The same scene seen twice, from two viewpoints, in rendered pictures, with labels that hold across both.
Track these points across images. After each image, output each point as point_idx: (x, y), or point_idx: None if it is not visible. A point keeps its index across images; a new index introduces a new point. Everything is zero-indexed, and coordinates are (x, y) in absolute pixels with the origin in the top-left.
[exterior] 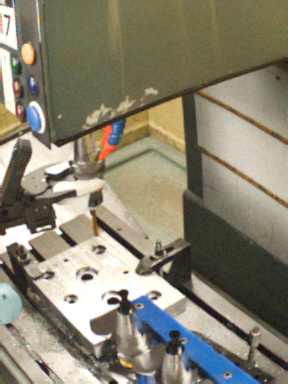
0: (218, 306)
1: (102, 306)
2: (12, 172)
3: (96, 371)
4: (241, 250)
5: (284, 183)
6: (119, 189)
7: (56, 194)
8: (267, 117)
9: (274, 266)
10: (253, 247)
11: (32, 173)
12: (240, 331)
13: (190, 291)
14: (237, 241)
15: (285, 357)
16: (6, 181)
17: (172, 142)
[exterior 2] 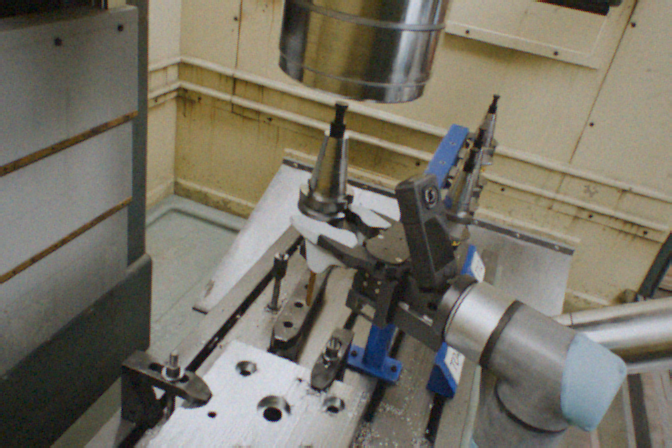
0: (185, 357)
1: (298, 411)
2: (445, 216)
3: (368, 434)
4: None
5: (69, 208)
6: None
7: (392, 220)
8: (41, 131)
9: (54, 348)
10: (13, 376)
11: (377, 253)
12: (220, 331)
13: (161, 395)
14: None
15: (254, 282)
16: (445, 244)
17: None
